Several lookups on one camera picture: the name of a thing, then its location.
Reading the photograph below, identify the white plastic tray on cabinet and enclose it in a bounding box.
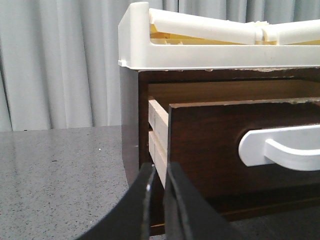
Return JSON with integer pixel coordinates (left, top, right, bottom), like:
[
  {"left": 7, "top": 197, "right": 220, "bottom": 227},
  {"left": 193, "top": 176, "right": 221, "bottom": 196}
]
[{"left": 118, "top": 2, "right": 320, "bottom": 70}]

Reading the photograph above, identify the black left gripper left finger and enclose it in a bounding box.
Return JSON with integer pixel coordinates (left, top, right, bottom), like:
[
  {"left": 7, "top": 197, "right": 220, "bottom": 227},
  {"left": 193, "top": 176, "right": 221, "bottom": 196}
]
[{"left": 78, "top": 163, "right": 156, "bottom": 240}]

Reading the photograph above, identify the wooden drawer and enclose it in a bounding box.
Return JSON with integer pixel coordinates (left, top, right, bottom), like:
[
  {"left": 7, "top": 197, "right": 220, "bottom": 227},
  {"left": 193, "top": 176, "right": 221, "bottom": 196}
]
[{"left": 148, "top": 98, "right": 320, "bottom": 198}]

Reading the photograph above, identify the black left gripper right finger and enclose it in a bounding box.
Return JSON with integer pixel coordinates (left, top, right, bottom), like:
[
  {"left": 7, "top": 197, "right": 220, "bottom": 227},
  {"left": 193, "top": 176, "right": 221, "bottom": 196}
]
[{"left": 164, "top": 162, "right": 246, "bottom": 240}]

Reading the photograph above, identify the white grey curtain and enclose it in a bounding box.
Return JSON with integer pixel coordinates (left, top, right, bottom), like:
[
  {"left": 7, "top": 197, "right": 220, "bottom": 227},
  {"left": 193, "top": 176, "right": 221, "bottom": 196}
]
[{"left": 0, "top": 0, "right": 320, "bottom": 132}]

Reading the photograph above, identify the white drawer handle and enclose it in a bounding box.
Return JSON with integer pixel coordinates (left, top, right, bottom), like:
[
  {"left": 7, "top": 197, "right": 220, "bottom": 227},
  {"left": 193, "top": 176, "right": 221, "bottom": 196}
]
[{"left": 238, "top": 124, "right": 320, "bottom": 171}]

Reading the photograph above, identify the dark wooden drawer cabinet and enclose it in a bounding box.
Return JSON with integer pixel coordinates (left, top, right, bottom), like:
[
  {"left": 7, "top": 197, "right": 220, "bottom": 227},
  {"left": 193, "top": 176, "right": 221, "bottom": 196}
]
[{"left": 119, "top": 67, "right": 320, "bottom": 234}]

